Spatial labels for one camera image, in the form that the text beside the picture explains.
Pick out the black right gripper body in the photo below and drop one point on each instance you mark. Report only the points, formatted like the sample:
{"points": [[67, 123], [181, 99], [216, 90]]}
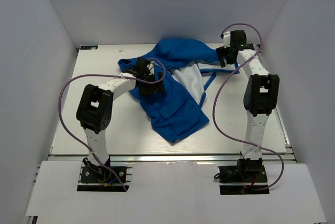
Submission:
{"points": [[222, 52]]}

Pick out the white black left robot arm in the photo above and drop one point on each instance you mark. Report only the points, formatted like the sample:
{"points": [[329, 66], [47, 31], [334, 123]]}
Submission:
{"points": [[95, 108]]}

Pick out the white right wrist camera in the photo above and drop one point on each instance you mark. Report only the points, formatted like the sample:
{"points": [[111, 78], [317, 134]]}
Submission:
{"points": [[226, 39]]}

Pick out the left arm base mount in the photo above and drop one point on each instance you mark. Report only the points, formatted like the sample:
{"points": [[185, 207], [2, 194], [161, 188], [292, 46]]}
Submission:
{"points": [[96, 178]]}

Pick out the left blue corner label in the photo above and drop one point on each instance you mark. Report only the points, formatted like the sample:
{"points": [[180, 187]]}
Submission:
{"points": [[88, 47]]}

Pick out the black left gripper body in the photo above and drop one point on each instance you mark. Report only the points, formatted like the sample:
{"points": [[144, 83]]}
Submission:
{"points": [[149, 88]]}

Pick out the aluminium front rail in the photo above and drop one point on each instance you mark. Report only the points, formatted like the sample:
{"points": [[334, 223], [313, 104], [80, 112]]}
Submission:
{"points": [[174, 158]]}

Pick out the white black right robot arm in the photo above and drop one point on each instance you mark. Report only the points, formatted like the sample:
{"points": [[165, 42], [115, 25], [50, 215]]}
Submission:
{"points": [[260, 99]]}

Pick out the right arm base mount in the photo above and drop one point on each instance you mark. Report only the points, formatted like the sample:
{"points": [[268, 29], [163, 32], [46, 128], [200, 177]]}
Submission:
{"points": [[247, 177]]}

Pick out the blue zip-up jacket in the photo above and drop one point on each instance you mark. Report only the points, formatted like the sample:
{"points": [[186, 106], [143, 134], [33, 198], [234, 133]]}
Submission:
{"points": [[191, 66]]}

